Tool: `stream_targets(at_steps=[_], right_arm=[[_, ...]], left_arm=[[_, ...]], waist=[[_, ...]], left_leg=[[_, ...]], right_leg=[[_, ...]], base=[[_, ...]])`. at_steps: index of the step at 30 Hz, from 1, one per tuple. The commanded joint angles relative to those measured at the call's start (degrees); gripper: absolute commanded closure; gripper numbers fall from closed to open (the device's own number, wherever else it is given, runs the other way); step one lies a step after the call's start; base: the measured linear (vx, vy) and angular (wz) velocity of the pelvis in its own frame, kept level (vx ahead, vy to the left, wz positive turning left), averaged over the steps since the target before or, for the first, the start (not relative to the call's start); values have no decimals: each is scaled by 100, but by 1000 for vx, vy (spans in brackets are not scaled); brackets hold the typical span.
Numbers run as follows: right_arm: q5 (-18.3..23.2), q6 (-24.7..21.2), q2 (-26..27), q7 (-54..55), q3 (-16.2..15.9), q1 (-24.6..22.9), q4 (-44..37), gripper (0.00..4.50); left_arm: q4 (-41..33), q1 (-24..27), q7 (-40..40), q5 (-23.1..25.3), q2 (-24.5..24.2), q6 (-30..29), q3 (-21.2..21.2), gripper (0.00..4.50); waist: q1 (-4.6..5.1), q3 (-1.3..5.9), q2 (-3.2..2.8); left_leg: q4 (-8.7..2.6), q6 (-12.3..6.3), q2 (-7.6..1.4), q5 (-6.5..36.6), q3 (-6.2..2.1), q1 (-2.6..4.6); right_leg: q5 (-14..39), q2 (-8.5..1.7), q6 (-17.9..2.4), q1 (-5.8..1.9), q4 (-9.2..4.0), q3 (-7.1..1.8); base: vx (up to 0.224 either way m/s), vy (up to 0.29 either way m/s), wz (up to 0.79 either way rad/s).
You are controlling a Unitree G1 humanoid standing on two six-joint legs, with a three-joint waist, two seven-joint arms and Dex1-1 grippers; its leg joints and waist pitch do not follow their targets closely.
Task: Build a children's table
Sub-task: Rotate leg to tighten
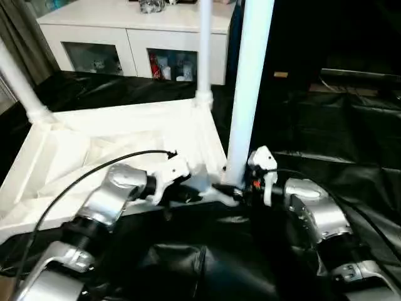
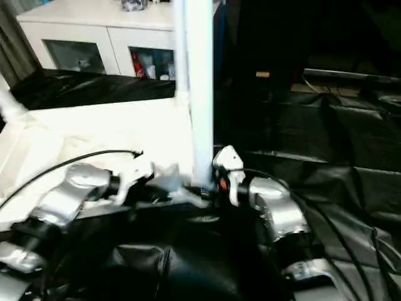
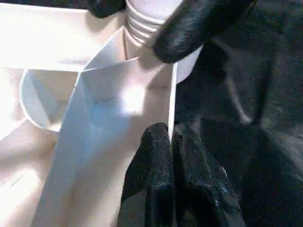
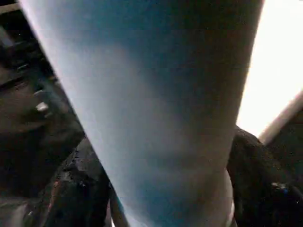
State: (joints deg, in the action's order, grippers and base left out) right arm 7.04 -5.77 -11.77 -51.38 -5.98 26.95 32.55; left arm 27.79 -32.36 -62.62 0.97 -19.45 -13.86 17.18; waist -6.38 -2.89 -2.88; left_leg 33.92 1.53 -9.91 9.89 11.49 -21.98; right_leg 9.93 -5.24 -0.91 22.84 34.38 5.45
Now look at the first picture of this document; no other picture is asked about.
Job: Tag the white plastic table leg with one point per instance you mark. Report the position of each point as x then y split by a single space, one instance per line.
204 50
247 88
22 81

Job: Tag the white plastic table top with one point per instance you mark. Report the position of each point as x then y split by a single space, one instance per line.
88 144

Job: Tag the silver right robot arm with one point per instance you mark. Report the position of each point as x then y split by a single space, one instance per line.
319 213

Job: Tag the black mat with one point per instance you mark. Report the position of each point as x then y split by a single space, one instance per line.
338 144

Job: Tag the gold label plate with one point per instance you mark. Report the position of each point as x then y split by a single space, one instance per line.
281 74

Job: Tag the white bottle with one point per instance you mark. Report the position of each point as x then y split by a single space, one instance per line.
187 74

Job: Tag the red bottle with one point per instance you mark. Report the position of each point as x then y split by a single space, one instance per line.
154 64

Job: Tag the white cabinet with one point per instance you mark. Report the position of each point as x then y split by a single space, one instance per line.
125 34

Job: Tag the grey curtain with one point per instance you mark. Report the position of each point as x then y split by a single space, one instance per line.
25 37

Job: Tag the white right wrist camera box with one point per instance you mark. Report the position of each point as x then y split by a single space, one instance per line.
263 163

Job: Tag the silver metal rail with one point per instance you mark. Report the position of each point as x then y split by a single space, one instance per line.
363 74

